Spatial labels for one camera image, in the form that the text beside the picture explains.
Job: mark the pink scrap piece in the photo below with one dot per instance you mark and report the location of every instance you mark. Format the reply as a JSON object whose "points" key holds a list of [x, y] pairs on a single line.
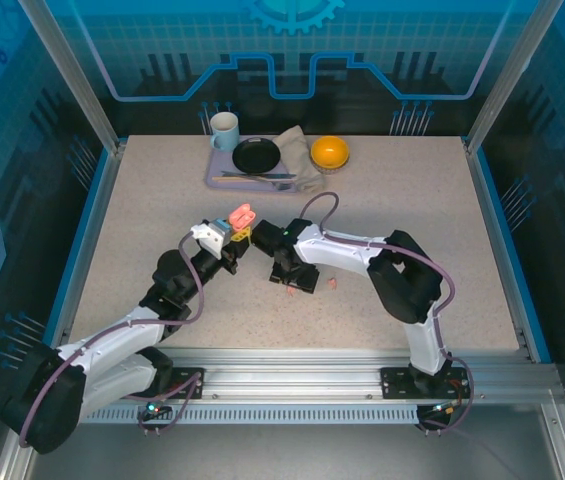
{"points": [[332, 284], [290, 291]]}

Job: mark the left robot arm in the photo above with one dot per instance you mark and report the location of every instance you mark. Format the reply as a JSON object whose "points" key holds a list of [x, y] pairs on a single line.
{"points": [[112, 330]]}

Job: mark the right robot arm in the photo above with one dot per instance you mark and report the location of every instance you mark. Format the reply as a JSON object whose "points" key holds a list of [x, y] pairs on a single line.
{"points": [[342, 250]]}

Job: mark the dark blue table knife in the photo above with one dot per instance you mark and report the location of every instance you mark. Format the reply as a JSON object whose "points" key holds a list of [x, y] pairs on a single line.
{"points": [[272, 175]]}

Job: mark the purple plastic tray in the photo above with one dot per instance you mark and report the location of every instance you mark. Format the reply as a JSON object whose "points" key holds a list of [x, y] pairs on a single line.
{"points": [[219, 167]]}

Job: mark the black round plate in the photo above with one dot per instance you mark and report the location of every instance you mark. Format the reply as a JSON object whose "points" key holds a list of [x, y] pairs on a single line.
{"points": [[256, 155]]}

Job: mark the beige folded cloth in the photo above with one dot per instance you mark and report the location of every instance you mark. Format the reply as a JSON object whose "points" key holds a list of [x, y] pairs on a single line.
{"points": [[297, 155]]}

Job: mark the light blue mug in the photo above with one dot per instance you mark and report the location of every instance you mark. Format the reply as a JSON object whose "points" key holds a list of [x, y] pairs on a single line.
{"points": [[227, 140]]}

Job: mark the orange bowl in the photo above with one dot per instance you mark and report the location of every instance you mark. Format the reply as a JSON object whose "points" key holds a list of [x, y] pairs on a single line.
{"points": [[329, 150]]}

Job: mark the small LED circuit board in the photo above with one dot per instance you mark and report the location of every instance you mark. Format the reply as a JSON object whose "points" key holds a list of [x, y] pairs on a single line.
{"points": [[442, 407], [154, 407]]}

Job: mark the grey metal lower panel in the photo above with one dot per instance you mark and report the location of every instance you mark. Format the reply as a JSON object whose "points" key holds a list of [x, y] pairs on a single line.
{"points": [[287, 450]]}

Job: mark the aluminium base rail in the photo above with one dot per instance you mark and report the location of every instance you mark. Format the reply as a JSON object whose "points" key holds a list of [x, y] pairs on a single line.
{"points": [[287, 375]]}

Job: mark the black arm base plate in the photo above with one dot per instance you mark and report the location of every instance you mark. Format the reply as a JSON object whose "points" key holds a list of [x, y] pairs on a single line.
{"points": [[392, 385], [192, 385]]}

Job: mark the aluminium side rail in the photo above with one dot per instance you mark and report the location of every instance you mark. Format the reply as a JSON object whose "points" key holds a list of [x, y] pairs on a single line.
{"points": [[487, 200], [97, 200]]}

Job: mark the aluminium frame post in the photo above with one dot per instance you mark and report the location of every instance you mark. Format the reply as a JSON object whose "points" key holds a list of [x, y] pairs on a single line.
{"points": [[507, 80], [78, 80]]}

